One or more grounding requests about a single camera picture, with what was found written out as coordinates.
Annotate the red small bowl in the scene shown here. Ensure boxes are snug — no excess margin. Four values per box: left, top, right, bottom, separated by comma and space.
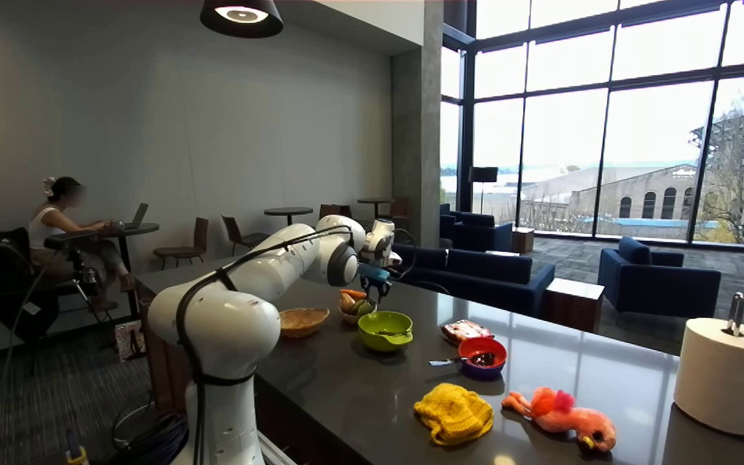
457, 339, 507, 379

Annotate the woman at laptop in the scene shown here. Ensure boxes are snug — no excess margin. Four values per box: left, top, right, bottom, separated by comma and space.
27, 176, 136, 291

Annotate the green plastic bowl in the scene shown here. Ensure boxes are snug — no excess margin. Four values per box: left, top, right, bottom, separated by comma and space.
357, 311, 414, 353

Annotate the far weaved basket with vegetables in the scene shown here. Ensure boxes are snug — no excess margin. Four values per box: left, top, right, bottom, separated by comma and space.
338, 289, 373, 322

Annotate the yellow knitted cloth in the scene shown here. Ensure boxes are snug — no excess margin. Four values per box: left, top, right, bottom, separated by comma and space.
414, 383, 493, 446

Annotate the small snack packet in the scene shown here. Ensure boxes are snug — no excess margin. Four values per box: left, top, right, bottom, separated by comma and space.
441, 321, 492, 345

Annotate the black pendant lamp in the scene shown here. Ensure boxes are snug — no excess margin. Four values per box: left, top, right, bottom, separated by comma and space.
200, 0, 285, 38

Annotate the round cafe table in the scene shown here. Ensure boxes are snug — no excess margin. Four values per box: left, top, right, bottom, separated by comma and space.
263, 207, 313, 224

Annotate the pink orange plush toy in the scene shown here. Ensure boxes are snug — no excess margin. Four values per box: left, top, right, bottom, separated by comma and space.
501, 388, 618, 451

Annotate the white paper towel roll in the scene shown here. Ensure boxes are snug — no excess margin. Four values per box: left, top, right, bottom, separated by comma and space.
674, 291, 744, 436

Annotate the dark blue sofa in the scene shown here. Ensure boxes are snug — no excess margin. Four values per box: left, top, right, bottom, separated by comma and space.
399, 246, 556, 314

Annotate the dark blue armchair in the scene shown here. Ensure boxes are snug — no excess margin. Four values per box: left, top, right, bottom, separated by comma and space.
596, 237, 720, 318

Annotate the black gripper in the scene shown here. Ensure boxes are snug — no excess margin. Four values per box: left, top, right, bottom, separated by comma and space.
360, 264, 393, 296

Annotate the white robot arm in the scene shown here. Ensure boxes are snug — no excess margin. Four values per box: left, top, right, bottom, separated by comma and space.
148, 214, 400, 465

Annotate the near empty weaved basket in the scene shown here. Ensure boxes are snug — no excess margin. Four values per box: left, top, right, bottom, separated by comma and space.
282, 308, 330, 339

